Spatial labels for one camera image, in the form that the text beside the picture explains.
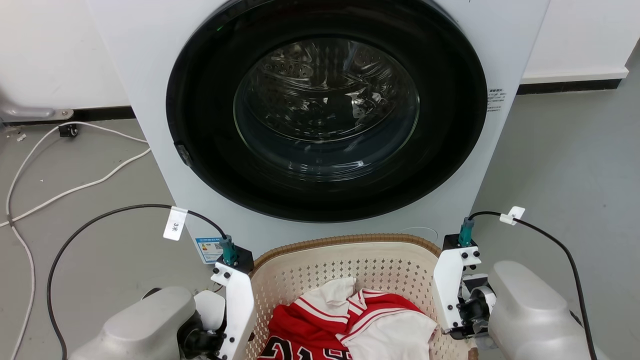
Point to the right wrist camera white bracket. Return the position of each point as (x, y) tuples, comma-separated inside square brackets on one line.
[(447, 290)]

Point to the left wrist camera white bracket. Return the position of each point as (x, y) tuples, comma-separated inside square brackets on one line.
[(240, 305)]

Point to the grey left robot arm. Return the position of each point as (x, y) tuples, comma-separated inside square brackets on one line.
[(145, 325)]

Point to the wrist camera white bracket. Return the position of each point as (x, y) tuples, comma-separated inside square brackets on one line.
[(447, 290), (240, 305)]

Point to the round black washer door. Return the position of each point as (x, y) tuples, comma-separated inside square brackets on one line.
[(320, 190)]

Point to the blue energy label sticker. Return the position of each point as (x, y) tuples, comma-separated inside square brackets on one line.
[(209, 250)]

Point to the white paper scrap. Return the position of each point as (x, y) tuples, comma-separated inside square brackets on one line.
[(21, 137)]

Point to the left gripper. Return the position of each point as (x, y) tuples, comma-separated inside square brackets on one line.
[(210, 307)]

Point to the small text sticker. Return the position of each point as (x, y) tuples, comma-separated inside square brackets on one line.
[(496, 100)]

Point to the small black floor plug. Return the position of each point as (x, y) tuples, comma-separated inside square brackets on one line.
[(68, 130)]

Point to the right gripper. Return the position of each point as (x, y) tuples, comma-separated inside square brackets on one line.
[(475, 305)]

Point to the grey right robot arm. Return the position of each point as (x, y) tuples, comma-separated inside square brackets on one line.
[(530, 310)]

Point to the red and white jersey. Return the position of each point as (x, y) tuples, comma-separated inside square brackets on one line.
[(300, 325)]

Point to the beige perforated laundry basket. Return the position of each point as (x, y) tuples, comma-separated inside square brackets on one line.
[(310, 270)]

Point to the white front-load washing machine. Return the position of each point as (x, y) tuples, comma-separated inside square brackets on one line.
[(145, 100)]

